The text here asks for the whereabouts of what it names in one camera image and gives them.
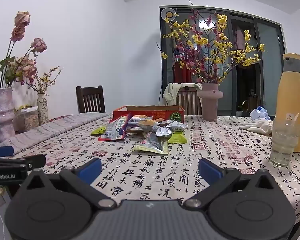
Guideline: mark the slatted wooden chair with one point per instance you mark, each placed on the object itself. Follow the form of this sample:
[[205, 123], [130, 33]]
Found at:
[[187, 102]]

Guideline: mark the red cardboard box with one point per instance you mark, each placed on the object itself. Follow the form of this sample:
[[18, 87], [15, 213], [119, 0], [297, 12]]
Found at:
[[150, 111]]

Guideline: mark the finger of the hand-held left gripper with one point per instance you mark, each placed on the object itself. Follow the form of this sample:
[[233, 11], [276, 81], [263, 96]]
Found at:
[[20, 162], [1, 152]]

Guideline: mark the red hanging garment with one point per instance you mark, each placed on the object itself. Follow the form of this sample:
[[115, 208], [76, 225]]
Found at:
[[182, 72]]

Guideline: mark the blue and white plastic pack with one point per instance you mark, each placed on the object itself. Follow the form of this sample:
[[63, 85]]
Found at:
[[260, 113]]

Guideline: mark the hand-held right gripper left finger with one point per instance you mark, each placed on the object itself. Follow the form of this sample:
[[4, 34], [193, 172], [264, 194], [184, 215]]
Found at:
[[91, 171]]

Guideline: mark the pink vase with blossom branches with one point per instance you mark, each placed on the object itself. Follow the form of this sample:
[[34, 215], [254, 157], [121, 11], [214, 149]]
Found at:
[[267, 55]]

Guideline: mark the pink hanging garment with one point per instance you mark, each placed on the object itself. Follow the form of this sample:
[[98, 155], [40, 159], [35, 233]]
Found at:
[[239, 38]]

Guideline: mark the white cloth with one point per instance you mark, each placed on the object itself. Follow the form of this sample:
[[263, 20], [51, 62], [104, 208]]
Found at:
[[258, 127]]

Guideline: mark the yellow striped dark snack bag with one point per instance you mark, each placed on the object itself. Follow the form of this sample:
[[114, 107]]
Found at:
[[150, 146]]

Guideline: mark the dark wooden chair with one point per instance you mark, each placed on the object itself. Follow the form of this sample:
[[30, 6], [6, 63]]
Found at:
[[90, 92]]

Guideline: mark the yellow and pink blossom branches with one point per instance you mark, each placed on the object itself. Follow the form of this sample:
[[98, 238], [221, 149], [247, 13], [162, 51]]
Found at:
[[202, 40]]

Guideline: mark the pink glass vase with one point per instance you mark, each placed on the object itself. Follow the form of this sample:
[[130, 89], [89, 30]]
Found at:
[[209, 105]]

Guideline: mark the tall pink textured vase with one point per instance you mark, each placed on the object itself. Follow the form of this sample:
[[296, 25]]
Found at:
[[1, 115]]

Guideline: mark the dried pink roses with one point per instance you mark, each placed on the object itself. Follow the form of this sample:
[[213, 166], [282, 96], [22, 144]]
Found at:
[[21, 18]]

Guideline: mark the clear jar of grains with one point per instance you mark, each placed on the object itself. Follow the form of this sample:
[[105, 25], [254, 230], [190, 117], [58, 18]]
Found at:
[[28, 120]]

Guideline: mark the yellow blossom twigs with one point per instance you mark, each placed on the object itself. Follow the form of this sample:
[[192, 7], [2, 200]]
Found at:
[[43, 79]]

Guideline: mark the yellow bottle with grey lid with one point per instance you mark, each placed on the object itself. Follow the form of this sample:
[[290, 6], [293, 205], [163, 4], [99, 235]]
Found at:
[[290, 92]]

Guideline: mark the small speckled vase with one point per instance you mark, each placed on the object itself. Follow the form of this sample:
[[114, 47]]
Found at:
[[42, 110]]

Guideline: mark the clear drinking glass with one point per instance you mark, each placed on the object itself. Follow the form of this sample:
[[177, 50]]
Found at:
[[285, 142]]

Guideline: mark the chair with beige jacket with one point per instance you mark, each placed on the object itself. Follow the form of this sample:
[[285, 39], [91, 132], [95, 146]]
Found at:
[[171, 91]]

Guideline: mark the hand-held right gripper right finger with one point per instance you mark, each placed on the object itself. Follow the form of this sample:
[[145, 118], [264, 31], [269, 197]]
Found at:
[[210, 171]]

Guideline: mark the green snack bar wrapper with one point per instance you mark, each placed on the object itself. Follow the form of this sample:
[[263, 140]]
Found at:
[[177, 138]]

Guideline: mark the pile of assorted snack packets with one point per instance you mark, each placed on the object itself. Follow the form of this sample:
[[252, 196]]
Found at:
[[142, 126]]

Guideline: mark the pink grey woven cloth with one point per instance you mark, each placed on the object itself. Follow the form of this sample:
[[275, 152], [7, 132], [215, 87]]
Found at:
[[52, 127]]

